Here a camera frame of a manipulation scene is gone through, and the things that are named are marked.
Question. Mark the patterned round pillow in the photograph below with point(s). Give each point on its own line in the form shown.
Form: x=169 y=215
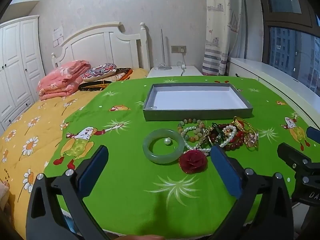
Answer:
x=100 y=71

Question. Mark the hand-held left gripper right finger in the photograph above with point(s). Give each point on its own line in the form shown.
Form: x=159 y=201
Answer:
x=226 y=170

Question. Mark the paper note on wall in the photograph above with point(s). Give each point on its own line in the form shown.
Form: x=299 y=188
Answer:
x=58 y=36

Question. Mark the yellow daisy quilt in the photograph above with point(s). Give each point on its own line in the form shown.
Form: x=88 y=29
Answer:
x=30 y=120

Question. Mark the wall socket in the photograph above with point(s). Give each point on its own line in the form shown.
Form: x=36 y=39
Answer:
x=176 y=49

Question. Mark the dark framed window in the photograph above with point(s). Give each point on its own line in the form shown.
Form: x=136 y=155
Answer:
x=287 y=50

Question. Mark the white wardrobe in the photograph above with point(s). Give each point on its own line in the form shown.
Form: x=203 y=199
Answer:
x=15 y=67

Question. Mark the white nightstand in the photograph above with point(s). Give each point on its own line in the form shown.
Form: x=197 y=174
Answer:
x=175 y=72

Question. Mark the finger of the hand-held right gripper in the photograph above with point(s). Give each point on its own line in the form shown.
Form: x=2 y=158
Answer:
x=313 y=133
x=292 y=155

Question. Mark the pale green jade bangle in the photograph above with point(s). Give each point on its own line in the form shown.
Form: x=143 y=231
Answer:
x=147 y=152

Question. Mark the white window sill cabinet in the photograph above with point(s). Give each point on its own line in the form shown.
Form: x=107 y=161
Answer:
x=262 y=70

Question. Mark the gold hoop ornament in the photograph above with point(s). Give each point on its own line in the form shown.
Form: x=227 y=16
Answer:
x=251 y=142

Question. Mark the pink folded blanket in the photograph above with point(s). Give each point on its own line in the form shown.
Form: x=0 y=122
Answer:
x=62 y=80

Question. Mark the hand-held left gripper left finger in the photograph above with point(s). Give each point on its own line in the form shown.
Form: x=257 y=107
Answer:
x=92 y=165

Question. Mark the white pearl bead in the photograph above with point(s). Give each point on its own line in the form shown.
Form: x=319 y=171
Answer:
x=167 y=141

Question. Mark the green cartoon printed tablecloth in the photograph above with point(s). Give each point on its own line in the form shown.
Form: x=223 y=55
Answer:
x=130 y=192

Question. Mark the gold bangle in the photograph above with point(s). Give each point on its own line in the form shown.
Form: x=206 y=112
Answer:
x=240 y=123

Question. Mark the red rose brooch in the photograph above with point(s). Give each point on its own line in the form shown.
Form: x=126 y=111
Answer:
x=192 y=161

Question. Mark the printed striped curtain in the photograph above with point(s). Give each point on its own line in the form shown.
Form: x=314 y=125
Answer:
x=220 y=30

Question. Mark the white bed headboard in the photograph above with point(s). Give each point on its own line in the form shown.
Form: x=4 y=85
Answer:
x=100 y=42

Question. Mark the grey cardboard box tray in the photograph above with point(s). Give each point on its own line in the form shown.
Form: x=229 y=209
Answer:
x=195 y=97

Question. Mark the white pole lamp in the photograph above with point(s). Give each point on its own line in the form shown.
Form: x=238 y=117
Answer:
x=162 y=45

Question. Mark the dark folded blanket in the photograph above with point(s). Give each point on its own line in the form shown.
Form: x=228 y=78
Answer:
x=120 y=73

